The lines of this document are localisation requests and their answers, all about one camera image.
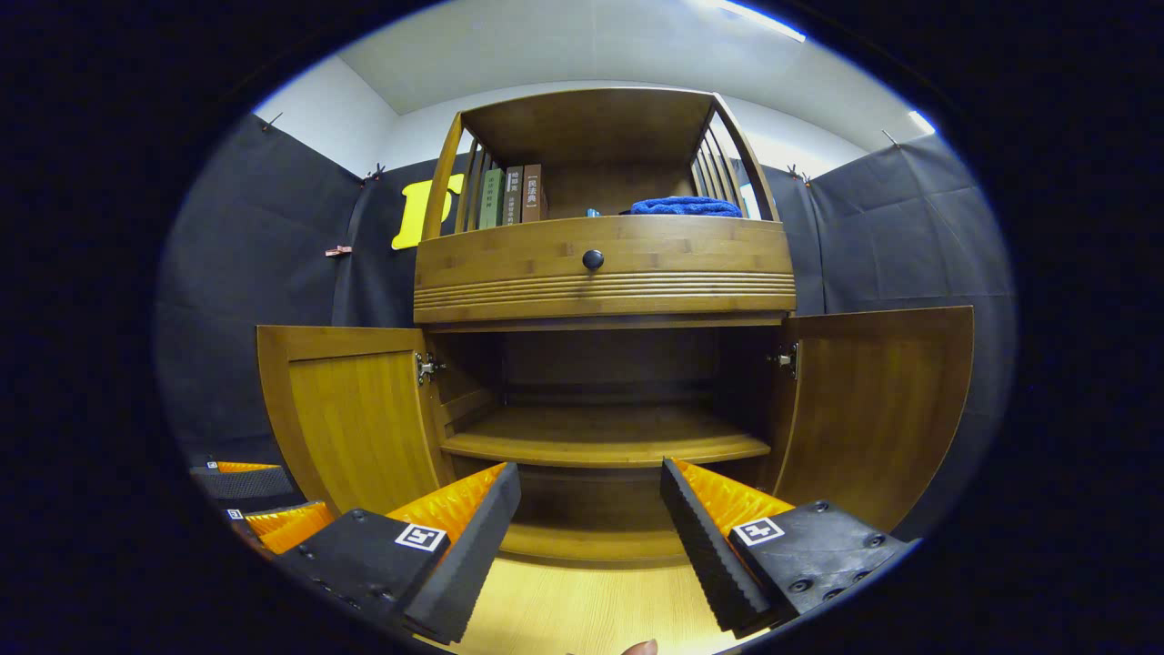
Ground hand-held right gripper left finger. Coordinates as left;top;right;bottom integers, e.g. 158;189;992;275
273;461;522;645

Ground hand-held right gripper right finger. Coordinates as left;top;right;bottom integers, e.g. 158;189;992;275
659;458;910;638

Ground wooden cabinet door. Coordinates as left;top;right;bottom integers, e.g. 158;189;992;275
771;306;974;533
256;326;453;518

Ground wooden double-door shoe cabinet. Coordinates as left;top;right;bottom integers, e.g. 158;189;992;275
256;88;974;569

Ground wooden drawer with black knob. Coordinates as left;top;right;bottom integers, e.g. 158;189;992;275
414;215;798;326

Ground blue folded towel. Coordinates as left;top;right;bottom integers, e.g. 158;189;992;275
629;196;743;218

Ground green book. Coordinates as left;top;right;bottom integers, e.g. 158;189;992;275
479;169;506;229

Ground brown book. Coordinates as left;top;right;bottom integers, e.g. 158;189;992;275
522;164;548;223

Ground black backdrop cloth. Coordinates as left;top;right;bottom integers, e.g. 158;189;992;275
155;114;1017;538

